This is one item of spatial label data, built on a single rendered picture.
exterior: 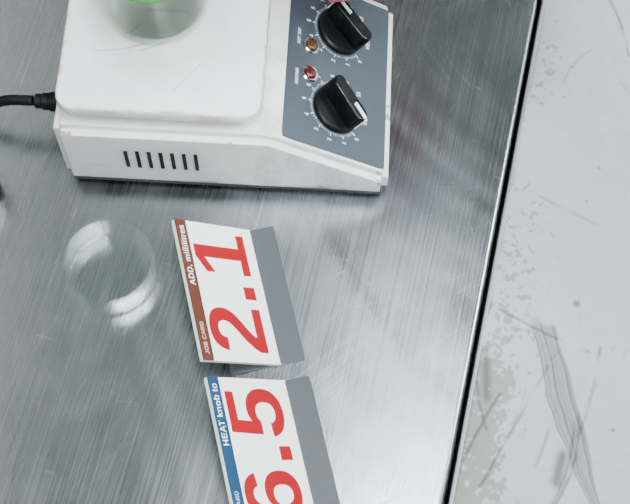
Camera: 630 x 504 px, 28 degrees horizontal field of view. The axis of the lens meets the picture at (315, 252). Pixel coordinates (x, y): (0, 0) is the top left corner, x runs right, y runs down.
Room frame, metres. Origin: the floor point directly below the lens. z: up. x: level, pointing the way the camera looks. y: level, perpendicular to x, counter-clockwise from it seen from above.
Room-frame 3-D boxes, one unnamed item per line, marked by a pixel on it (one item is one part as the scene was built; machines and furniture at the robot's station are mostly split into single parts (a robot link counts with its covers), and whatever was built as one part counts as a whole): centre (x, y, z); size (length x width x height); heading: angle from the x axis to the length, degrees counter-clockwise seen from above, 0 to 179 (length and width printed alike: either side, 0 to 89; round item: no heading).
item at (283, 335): (0.28, 0.04, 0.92); 0.09 x 0.06 x 0.04; 16
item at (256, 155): (0.42, 0.07, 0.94); 0.22 x 0.13 x 0.08; 90
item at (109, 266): (0.29, 0.12, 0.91); 0.06 x 0.06 x 0.02
